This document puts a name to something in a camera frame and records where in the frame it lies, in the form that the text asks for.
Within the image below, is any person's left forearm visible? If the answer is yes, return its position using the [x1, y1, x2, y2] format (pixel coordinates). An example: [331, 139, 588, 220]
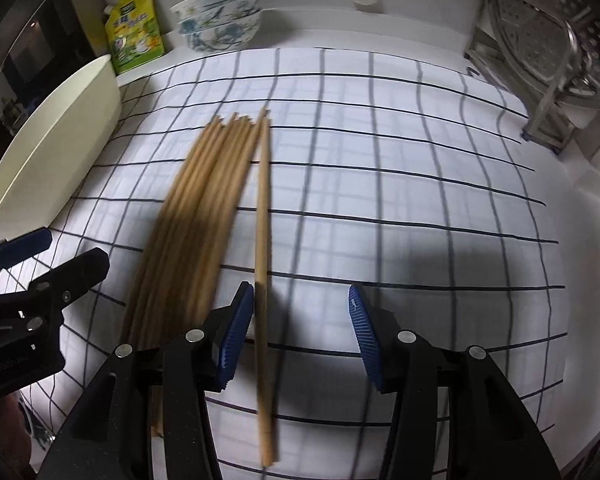
[0, 395, 36, 480]

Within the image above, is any white oval tray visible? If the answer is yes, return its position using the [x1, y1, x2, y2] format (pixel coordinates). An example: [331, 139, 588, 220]
[0, 54, 123, 236]

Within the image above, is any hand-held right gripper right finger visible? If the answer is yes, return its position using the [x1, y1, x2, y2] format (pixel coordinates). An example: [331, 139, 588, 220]
[348, 282, 563, 480]

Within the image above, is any metal plate rack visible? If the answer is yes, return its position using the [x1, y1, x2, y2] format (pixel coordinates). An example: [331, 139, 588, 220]
[462, 0, 600, 153]

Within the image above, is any black kitchen appliance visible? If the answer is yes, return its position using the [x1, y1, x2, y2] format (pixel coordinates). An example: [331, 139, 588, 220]
[0, 0, 98, 126]

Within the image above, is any white black checkered cloth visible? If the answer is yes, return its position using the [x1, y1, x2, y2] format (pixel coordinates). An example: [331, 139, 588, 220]
[0, 47, 568, 480]

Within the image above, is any bundle of wooden chopsticks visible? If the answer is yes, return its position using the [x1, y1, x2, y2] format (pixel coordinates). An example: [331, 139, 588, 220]
[119, 112, 261, 436]

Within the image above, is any yellow seasoning pouch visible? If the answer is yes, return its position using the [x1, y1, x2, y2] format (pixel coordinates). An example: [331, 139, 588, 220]
[102, 0, 166, 75]

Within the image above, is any floral ceramic bowl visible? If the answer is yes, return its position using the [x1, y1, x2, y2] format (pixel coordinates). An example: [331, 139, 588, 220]
[177, 9, 263, 53]
[170, 0, 261, 23]

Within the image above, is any wooden chopstick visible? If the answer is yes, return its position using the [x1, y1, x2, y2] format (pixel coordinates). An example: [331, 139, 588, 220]
[254, 106, 281, 470]

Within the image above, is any perforated metal steamer plate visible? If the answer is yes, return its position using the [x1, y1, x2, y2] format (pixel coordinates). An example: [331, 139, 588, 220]
[490, 0, 600, 103]

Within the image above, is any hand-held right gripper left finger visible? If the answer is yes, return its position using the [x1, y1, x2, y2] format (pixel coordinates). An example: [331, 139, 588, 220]
[40, 281, 256, 480]

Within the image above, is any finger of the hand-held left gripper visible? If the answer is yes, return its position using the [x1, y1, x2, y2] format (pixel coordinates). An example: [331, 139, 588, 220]
[0, 247, 111, 334]
[0, 227, 54, 291]

